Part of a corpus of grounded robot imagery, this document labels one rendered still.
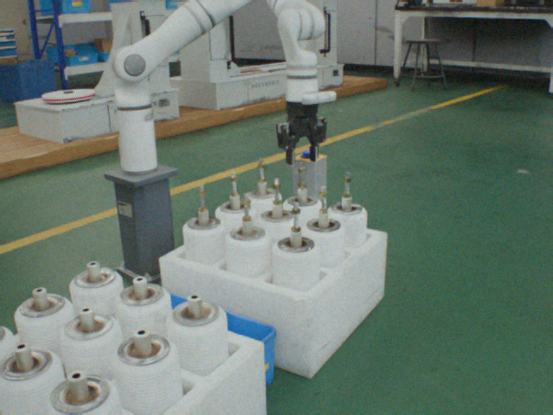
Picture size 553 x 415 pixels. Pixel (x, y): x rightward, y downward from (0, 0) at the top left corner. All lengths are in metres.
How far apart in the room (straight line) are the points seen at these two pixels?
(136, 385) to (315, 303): 0.42
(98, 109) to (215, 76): 0.96
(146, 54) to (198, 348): 0.79
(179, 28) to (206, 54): 2.29
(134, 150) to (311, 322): 0.67
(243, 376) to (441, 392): 0.42
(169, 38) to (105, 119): 1.78
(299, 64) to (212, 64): 2.50
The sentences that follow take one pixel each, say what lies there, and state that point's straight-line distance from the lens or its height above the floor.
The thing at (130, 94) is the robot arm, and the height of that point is 0.51.
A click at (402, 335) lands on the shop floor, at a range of 1.29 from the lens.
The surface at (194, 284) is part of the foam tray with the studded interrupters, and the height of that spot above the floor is 0.14.
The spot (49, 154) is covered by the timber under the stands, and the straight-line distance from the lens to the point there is 2.92.
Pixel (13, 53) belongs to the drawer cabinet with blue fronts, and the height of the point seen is 0.43.
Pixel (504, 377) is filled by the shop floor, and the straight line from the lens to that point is 1.21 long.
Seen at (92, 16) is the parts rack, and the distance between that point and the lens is 6.17.
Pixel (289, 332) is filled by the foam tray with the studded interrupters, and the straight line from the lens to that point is 1.10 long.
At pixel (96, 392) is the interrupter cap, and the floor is 0.25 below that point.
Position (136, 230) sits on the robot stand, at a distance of 1.48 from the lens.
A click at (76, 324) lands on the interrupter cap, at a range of 0.89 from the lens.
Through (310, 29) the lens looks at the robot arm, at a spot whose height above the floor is 0.66.
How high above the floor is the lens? 0.69
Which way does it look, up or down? 19 degrees down
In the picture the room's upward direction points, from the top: 2 degrees counter-clockwise
